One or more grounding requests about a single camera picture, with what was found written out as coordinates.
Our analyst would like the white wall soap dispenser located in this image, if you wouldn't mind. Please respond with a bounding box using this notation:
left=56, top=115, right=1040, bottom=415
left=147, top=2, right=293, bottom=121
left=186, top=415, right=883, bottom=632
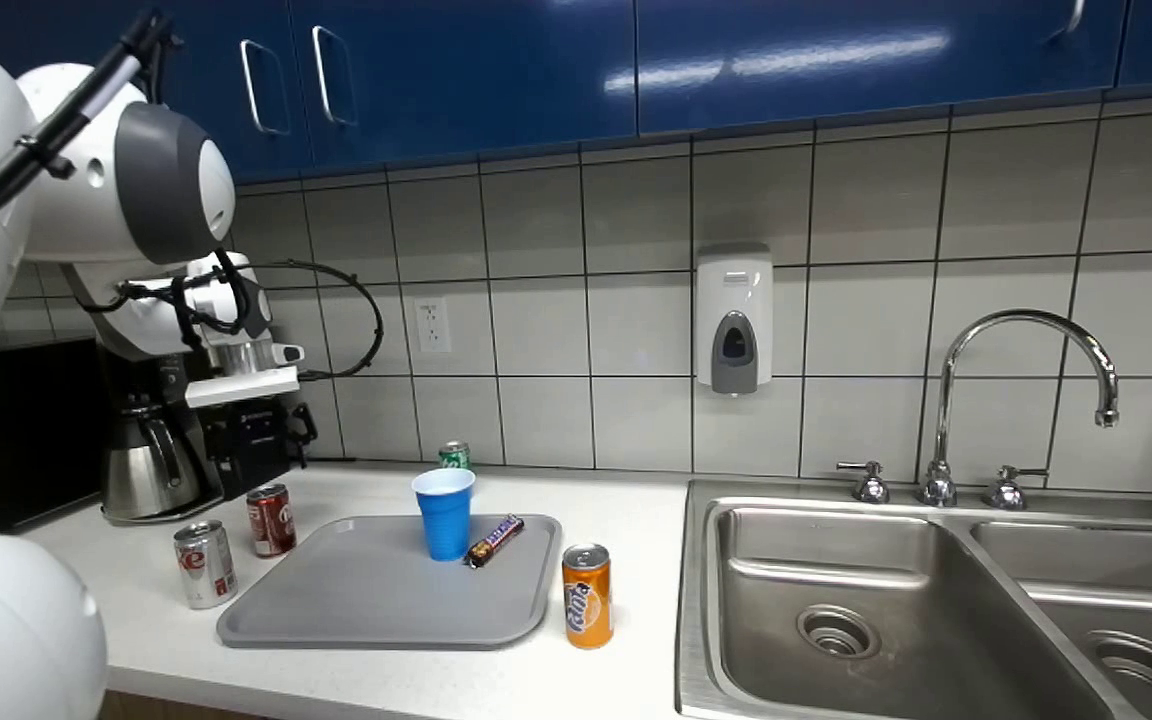
left=690, top=248, right=776, bottom=397

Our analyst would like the brown candy bar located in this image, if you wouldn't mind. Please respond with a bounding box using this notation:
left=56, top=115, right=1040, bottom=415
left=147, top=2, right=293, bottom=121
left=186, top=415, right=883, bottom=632
left=462, top=511, right=528, bottom=570

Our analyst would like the silver soda can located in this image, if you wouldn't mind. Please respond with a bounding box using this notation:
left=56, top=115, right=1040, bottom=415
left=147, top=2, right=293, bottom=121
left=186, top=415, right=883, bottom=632
left=170, top=516, right=238, bottom=612

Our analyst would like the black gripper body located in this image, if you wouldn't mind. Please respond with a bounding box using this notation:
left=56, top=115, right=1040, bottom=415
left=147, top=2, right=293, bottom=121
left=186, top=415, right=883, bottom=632
left=214, top=397, right=307, bottom=456

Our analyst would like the silver cabinet door handle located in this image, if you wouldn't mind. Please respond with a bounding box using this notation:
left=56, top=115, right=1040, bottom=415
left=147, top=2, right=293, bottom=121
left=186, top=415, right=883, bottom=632
left=307, top=21, right=354, bottom=130
left=234, top=35, right=293, bottom=140

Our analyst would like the chrome faucet handle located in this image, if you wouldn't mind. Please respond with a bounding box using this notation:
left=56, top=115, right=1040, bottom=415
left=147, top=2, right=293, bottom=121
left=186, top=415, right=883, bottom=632
left=831, top=456, right=897, bottom=509
left=980, top=460, right=1051, bottom=511

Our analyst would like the white wall outlet plate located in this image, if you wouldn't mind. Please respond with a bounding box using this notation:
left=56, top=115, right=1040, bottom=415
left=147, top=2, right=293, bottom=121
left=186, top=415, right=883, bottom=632
left=407, top=292, right=461, bottom=360

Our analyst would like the blue plastic cup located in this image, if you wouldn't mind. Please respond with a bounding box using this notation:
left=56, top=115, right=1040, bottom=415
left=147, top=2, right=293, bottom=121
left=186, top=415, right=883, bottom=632
left=412, top=463, right=478, bottom=562

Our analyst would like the steel coffee carafe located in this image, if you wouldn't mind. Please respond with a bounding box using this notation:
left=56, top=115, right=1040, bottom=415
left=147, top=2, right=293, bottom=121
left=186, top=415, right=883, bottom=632
left=99, top=397, right=212, bottom=528

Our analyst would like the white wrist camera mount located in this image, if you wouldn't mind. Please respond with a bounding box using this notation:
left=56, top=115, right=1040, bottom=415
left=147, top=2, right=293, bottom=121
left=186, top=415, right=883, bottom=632
left=181, top=365, right=303, bottom=415

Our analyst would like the grey plastic tray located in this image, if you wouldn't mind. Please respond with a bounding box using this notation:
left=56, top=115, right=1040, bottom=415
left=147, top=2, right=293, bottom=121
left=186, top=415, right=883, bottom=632
left=212, top=511, right=566, bottom=650

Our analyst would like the orange soda can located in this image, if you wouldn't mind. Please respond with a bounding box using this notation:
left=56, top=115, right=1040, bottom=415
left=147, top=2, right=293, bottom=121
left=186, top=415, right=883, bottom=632
left=560, top=539, right=614, bottom=650

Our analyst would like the stainless steel double sink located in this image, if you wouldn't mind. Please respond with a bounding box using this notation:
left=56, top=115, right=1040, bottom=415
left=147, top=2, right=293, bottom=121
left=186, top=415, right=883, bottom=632
left=672, top=481, right=1152, bottom=720

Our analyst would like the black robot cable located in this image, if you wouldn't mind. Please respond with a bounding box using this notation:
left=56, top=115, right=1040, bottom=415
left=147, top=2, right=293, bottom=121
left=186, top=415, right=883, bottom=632
left=0, top=6, right=393, bottom=390

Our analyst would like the chrome gooseneck faucet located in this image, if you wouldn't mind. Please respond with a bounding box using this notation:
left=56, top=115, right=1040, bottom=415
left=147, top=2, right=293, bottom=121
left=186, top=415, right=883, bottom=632
left=915, top=308, right=1122, bottom=509

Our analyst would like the black coffee maker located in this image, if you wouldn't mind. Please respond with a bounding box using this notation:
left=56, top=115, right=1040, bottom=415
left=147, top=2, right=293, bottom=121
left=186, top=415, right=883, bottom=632
left=92, top=337, right=307, bottom=528

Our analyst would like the dark red soda can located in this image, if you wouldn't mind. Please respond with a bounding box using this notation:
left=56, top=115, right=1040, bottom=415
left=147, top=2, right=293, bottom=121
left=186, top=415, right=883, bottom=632
left=243, top=481, right=298, bottom=558

